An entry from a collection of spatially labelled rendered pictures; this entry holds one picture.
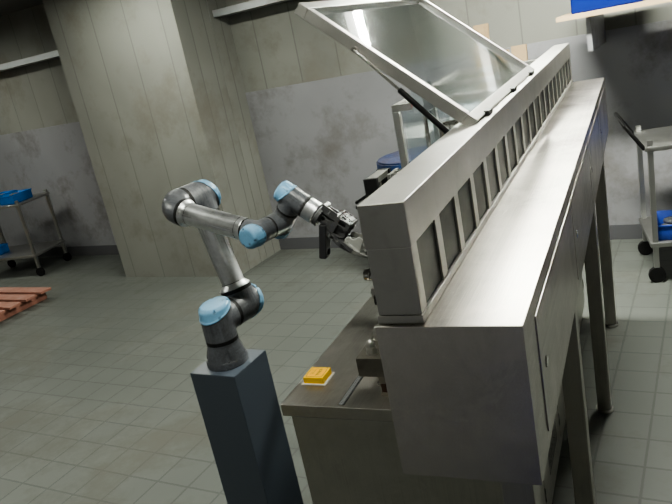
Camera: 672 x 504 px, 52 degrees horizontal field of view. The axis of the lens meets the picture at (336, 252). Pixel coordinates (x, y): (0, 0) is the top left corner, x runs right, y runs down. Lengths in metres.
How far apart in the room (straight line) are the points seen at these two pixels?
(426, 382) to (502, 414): 0.14
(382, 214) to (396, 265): 0.09
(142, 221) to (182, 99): 1.40
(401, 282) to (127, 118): 5.76
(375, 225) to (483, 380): 0.31
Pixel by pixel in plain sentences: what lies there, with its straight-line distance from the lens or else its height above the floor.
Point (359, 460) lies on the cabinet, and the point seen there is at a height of 0.72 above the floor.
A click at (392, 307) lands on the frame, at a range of 1.17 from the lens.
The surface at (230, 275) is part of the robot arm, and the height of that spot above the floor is 1.19.
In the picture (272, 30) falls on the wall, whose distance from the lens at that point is 6.53.
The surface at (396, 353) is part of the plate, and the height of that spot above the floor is 1.39.
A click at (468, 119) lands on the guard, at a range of 1.75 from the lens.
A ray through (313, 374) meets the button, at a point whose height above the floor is 0.92.
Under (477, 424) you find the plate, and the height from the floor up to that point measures 1.26.
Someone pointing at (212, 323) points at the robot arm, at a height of 1.08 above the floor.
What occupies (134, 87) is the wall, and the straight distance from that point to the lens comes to 6.63.
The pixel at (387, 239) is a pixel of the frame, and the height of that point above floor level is 1.59.
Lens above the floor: 1.92
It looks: 17 degrees down
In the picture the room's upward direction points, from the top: 12 degrees counter-clockwise
